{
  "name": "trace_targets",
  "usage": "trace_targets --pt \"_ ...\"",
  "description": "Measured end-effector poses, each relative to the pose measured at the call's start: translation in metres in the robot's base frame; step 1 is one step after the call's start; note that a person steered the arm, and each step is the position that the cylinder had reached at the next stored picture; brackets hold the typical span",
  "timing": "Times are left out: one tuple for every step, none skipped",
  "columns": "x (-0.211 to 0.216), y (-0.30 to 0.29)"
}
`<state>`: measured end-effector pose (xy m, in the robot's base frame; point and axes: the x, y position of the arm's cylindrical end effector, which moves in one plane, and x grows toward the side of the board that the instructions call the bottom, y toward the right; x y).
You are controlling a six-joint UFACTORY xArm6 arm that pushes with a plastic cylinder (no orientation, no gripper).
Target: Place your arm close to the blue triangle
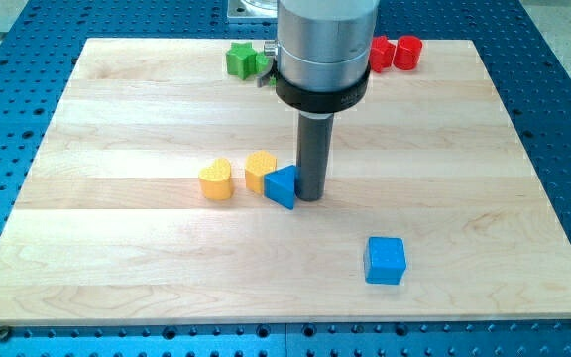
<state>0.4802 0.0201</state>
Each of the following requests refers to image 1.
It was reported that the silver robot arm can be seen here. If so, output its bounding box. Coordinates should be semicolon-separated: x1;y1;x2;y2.
257;0;380;119

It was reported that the blue triangle block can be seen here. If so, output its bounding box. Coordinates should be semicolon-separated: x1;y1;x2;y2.
264;165;296;210

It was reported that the yellow hexagon block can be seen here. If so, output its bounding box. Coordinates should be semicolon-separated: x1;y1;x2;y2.
245;151;277;195

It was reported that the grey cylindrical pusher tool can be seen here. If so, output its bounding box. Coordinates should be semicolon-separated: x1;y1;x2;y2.
295;112;334;201

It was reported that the yellow heart block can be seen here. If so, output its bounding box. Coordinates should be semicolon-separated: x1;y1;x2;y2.
198;158;234;200

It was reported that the small green block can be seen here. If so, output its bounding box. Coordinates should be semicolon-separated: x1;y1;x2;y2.
255;53;272;74

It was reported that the blue cube block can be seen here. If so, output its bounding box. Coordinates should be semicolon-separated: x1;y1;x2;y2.
363;237;406;285

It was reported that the green star block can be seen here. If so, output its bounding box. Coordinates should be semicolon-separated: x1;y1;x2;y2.
225;42;257;80

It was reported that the red star block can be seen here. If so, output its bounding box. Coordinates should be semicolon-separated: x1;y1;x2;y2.
369;35;396;73

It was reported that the red cylinder block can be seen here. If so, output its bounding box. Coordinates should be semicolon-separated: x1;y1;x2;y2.
394;35;423;70

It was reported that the wooden board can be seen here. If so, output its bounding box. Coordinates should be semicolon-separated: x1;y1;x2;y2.
0;39;571;326

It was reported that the blue perforated metal table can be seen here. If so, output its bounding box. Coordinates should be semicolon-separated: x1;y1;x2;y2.
0;0;571;356

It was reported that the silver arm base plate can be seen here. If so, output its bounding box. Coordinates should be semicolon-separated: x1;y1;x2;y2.
226;0;278;23

